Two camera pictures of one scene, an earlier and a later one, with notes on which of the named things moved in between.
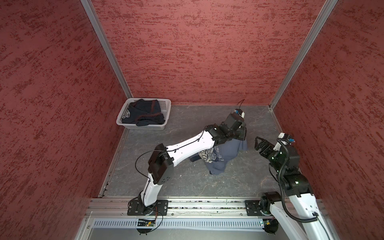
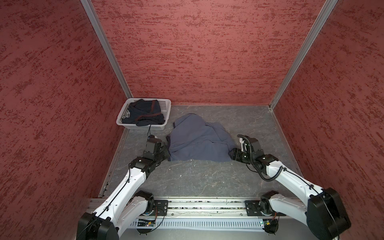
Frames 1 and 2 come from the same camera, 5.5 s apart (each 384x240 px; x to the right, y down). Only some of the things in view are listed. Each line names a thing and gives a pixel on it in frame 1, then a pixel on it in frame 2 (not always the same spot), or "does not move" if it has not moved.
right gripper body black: x=271 y=154 to x=242 y=156
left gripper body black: x=239 y=133 to x=163 y=154
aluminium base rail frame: x=118 y=208 does not move
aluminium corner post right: x=326 y=11 does not move
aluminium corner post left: x=94 y=17 does not move
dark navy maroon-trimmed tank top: x=143 y=112 does not move
